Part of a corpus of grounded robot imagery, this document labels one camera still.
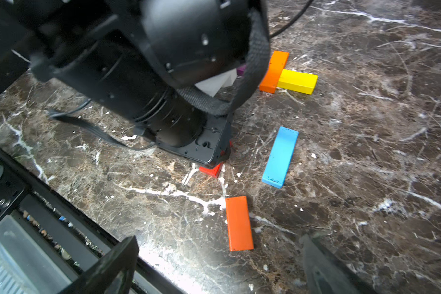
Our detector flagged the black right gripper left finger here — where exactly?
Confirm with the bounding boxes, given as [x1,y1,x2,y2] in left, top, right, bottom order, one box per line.
[61,236,138,294]

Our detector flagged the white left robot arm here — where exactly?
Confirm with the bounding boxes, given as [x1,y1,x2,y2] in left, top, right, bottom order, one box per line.
[0,1,271,168]

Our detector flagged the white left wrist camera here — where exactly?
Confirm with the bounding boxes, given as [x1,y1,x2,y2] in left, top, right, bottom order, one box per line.
[195,69,237,97]

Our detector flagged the red block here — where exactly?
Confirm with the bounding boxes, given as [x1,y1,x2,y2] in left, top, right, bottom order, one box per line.
[198,140,233,178]

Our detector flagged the light blue block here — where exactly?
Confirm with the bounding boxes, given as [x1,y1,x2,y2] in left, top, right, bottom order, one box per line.
[262,127,299,189]

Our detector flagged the purple block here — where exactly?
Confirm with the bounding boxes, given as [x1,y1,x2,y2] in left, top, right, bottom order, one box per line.
[236,64,246,77]

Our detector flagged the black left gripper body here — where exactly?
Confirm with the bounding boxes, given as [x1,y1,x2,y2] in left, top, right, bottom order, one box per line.
[156,114,233,165]

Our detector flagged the orange block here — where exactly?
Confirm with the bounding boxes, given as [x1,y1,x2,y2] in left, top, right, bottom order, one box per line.
[225,196,254,252]
[258,51,289,94]

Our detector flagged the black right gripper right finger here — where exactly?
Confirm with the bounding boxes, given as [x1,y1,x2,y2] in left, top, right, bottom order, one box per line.
[300,235,376,294]

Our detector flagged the small yellow block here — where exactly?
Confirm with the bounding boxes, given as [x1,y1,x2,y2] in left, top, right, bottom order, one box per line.
[277,69,318,95]

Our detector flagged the black front rail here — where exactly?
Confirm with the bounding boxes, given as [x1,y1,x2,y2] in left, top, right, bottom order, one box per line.
[0,148,180,294]

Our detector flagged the orange block front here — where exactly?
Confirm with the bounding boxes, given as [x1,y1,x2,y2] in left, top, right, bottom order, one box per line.
[225,196,254,252]

